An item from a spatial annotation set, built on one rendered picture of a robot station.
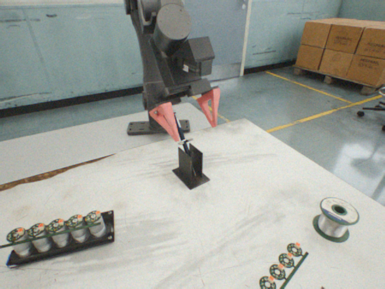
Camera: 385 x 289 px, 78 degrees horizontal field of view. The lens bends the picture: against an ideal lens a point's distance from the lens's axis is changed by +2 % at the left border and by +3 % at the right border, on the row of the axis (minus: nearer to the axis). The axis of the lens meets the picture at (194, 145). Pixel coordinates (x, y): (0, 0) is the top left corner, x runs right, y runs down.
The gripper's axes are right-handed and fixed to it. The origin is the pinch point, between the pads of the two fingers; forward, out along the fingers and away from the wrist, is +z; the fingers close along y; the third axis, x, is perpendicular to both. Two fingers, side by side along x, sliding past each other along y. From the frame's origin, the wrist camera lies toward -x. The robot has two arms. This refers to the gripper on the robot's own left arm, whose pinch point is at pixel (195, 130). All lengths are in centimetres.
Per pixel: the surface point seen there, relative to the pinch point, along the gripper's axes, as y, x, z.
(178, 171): -1.9, 11.3, 8.4
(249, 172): 12.4, 2.8, 14.7
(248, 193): 6.8, -1.1, 17.4
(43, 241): -30.9, 4.5, 8.3
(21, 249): -33.9, 5.5, 8.1
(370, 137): 212, 64, 64
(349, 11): 446, 147, -91
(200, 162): 1.2, 5.0, 7.6
